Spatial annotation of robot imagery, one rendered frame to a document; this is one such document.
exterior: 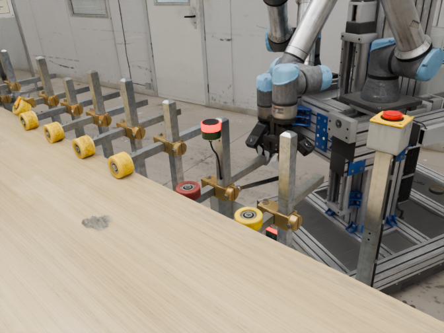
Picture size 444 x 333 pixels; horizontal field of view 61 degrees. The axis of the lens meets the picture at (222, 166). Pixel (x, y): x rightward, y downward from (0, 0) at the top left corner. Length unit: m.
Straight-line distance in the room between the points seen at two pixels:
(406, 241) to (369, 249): 1.19
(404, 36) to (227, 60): 3.23
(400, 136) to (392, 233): 1.44
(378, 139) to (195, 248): 0.50
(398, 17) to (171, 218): 0.93
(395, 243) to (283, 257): 1.32
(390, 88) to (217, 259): 0.98
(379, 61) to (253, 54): 2.81
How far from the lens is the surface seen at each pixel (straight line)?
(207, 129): 1.13
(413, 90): 2.02
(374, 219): 1.00
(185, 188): 1.22
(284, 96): 1.11
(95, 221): 1.13
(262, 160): 1.48
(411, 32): 1.41
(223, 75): 4.55
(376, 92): 1.59
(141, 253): 0.99
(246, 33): 4.27
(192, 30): 4.73
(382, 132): 0.88
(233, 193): 1.27
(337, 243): 2.12
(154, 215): 1.11
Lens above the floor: 1.52
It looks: 28 degrees down
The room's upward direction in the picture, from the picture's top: 3 degrees counter-clockwise
